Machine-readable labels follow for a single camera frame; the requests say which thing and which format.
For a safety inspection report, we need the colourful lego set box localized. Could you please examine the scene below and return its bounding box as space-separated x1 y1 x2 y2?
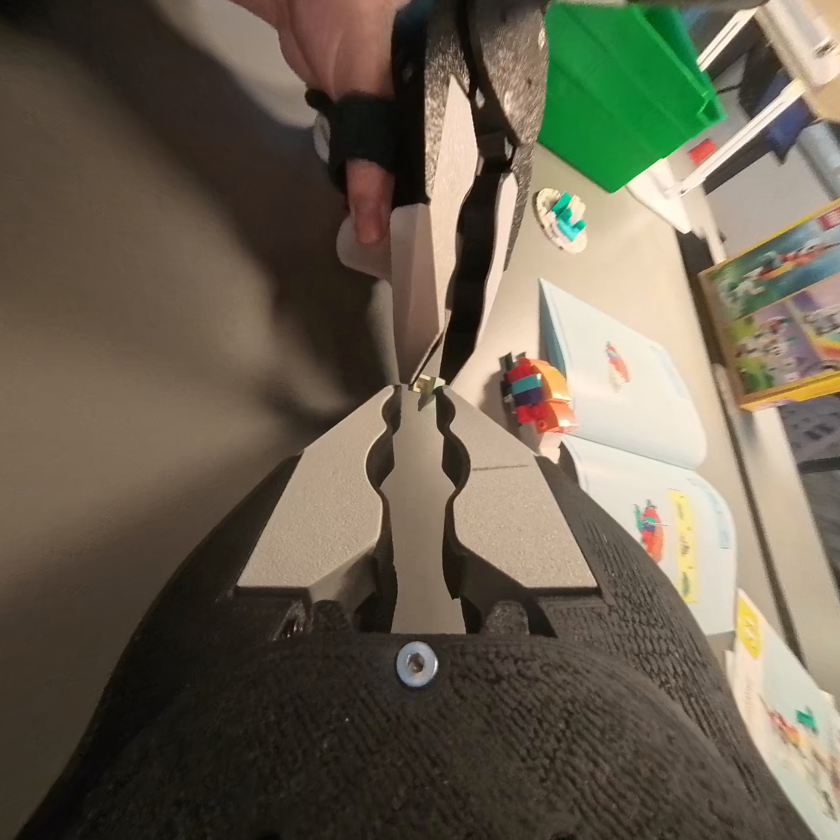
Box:
699 200 840 413

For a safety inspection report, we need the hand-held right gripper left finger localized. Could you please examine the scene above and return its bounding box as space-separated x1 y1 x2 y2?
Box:
235 384 404 630

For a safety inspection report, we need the bird cover instruction booklet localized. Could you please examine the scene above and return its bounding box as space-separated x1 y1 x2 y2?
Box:
725 587 840 840

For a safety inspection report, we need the person's left hand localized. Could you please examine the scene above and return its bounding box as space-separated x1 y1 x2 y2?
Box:
252 0 409 245

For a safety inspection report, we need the white teal round lego model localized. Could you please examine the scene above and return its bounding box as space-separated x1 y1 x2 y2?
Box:
535 188 589 253

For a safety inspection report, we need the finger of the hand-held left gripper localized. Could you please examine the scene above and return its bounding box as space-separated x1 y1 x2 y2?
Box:
389 64 478 383
438 176 522 383

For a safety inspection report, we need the open lego instruction booklet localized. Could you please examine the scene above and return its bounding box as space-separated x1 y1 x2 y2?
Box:
538 279 739 651

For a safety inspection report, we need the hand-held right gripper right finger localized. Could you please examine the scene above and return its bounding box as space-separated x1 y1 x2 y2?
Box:
435 385 601 631

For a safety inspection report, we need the green plastic bin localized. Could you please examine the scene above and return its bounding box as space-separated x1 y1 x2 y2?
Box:
538 0 727 194

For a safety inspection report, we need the orange red lego model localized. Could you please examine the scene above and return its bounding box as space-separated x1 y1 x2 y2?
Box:
499 353 581 437

